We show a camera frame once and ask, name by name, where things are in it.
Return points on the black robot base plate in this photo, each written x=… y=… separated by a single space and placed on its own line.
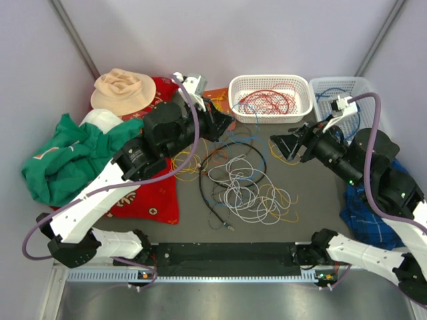
x=230 y=259

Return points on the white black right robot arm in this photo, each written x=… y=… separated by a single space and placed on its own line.
x=391 y=194

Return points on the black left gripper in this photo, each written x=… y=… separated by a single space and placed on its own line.
x=216 y=121

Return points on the white empty perforated basket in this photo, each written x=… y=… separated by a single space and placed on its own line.
x=324 y=89

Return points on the white garment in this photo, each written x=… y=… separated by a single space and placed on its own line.
x=103 y=119

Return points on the beige bucket hat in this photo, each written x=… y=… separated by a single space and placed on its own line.
x=123 y=92

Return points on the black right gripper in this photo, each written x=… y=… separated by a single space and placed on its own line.
x=289 y=144

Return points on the slotted cable duct rail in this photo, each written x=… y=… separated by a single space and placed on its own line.
x=141 y=276

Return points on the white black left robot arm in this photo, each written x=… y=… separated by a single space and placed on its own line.
x=73 y=239

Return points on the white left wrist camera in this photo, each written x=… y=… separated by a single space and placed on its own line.
x=195 y=85

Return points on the red patterned cloth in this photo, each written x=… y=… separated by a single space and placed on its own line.
x=157 y=201

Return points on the orange cardboard box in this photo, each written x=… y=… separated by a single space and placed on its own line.
x=219 y=98

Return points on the blue plaid cloth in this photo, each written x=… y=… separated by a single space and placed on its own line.
x=366 y=226

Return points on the green garment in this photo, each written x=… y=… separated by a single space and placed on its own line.
x=73 y=157

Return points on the white basket with red cable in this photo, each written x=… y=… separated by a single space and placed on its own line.
x=269 y=99

